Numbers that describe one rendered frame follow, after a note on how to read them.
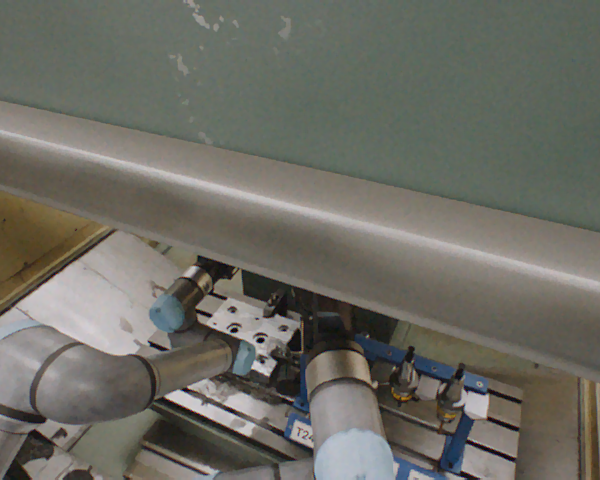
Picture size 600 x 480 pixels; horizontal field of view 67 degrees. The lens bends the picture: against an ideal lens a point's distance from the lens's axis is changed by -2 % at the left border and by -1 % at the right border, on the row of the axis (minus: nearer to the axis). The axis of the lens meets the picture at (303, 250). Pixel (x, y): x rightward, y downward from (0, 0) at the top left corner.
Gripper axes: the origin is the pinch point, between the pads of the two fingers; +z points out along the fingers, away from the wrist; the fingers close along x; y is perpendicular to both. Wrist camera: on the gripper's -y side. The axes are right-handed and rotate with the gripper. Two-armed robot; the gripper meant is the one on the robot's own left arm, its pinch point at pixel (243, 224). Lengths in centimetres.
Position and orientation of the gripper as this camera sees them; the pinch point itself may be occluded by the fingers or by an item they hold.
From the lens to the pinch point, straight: 122.2
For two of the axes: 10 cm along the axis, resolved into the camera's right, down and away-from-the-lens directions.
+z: 4.3, -5.8, 6.9
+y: 0.1, 7.7, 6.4
